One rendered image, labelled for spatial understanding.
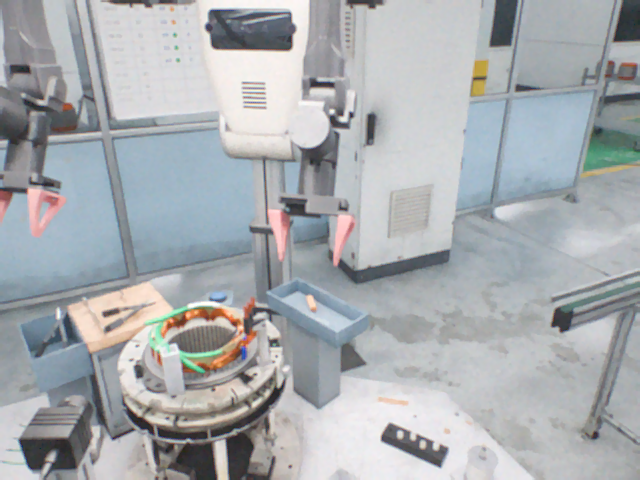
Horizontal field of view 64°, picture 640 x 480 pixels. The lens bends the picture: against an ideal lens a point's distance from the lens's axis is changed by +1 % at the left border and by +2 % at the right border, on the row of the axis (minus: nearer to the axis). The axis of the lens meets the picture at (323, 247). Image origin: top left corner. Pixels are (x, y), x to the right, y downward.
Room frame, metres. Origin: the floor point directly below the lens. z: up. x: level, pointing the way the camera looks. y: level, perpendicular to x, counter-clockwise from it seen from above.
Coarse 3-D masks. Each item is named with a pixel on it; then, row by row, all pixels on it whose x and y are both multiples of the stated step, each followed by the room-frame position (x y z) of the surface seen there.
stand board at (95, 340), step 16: (128, 288) 1.13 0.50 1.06; (144, 288) 1.13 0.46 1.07; (80, 304) 1.05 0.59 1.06; (96, 304) 1.05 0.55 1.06; (112, 304) 1.05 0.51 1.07; (128, 304) 1.05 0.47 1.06; (160, 304) 1.05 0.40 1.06; (80, 320) 0.98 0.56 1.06; (112, 320) 0.98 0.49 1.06; (128, 320) 0.98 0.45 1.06; (144, 320) 0.98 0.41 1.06; (96, 336) 0.92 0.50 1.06; (112, 336) 0.92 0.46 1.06; (128, 336) 0.94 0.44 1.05
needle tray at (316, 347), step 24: (288, 288) 1.15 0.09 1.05; (312, 288) 1.14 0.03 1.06; (288, 312) 1.05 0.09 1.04; (312, 312) 1.08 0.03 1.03; (336, 312) 1.08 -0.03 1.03; (360, 312) 1.02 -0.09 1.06; (312, 336) 1.01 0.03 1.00; (336, 336) 0.94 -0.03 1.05; (312, 360) 1.01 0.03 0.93; (336, 360) 1.04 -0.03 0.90; (312, 384) 1.01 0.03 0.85; (336, 384) 1.04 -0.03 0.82
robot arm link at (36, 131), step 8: (32, 112) 0.85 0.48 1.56; (32, 120) 0.84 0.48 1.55; (40, 120) 0.85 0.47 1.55; (48, 120) 0.87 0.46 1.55; (24, 128) 0.83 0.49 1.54; (32, 128) 0.84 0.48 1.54; (40, 128) 0.85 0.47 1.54; (48, 128) 0.87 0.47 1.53; (24, 136) 0.83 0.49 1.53; (32, 136) 0.83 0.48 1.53; (40, 136) 0.84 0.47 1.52; (48, 136) 0.87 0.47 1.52; (16, 144) 0.83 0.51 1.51; (32, 144) 0.84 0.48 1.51; (40, 144) 0.85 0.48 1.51
